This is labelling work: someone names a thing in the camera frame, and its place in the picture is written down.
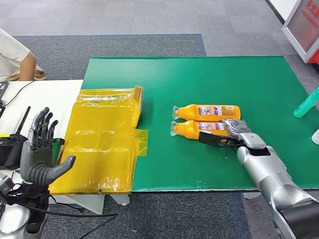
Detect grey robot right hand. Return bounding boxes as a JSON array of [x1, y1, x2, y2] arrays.
[[221, 119, 252, 141]]

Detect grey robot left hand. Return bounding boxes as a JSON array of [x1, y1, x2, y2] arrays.
[[20, 107, 76, 186]]

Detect orange bottle with clear cap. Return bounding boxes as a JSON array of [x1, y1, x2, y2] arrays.
[[170, 119, 231, 141], [172, 104, 241, 122]]

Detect teal plastic bottle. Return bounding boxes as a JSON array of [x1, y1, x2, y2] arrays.
[[293, 86, 319, 119]]

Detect black router with antenna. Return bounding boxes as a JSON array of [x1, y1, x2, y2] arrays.
[[0, 106, 31, 171]]

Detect green table mat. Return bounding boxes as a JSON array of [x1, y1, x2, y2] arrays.
[[51, 55, 319, 193]]

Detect yellow taped cardboard box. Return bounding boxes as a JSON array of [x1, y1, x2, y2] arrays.
[[48, 85, 149, 195]]

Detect dark laptop corner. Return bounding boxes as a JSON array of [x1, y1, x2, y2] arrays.
[[0, 81, 10, 101]]

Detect red and white sign stand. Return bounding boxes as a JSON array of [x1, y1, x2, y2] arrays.
[[281, 0, 319, 65]]

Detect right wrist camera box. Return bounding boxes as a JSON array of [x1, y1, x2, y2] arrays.
[[198, 130, 244, 149]]

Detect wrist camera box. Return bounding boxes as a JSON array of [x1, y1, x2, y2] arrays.
[[198, 130, 244, 149], [0, 174, 15, 203]]

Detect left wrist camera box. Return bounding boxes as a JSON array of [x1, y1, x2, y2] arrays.
[[0, 174, 15, 203]]

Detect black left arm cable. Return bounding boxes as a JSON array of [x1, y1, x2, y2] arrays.
[[14, 194, 119, 239]]

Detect white table leg bracket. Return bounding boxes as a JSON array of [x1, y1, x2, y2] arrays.
[[49, 193, 130, 216]]

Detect thin black table cable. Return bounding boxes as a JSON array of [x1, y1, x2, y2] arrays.
[[3, 80, 36, 108]]

